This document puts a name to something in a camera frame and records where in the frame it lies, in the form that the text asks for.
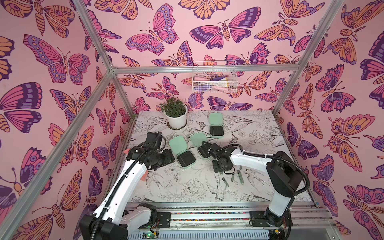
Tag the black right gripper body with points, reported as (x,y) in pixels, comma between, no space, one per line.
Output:
(213,148)

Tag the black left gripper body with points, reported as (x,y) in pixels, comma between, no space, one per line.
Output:
(163,158)

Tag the green case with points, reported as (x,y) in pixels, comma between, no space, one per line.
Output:
(216,125)
(179,148)
(197,140)

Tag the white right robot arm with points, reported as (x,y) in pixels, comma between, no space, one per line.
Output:
(288,179)

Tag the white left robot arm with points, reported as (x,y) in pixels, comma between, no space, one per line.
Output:
(111,220)

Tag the green nail clipper long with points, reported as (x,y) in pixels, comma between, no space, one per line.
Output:
(240,177)

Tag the pink plastic toy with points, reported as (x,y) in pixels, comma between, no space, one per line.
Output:
(144,177)

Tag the potted green plant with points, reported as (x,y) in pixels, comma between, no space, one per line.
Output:
(176,113)

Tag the white wire wall basket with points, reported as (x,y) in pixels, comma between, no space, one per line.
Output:
(215,79)

